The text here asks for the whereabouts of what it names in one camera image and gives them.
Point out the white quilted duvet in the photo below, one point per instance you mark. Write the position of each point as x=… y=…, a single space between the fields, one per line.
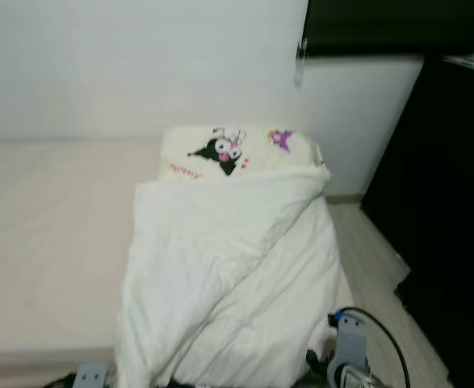
x=220 y=267

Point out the black wardrobe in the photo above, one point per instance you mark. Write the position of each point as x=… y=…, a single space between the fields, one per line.
x=446 y=202

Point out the cream cartoon print pillow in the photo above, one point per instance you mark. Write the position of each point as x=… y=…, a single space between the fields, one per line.
x=305 y=158

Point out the mattress with cream sheet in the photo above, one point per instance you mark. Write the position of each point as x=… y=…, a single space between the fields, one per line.
x=51 y=242

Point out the dark window blind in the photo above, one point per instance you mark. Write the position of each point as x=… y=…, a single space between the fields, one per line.
x=398 y=24

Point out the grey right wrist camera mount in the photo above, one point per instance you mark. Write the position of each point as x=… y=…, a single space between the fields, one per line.
x=351 y=343

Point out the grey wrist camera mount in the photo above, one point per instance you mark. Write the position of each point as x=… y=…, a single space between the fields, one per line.
x=351 y=343
x=91 y=376

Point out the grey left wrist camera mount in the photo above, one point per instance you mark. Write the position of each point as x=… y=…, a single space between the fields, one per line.
x=91 y=376

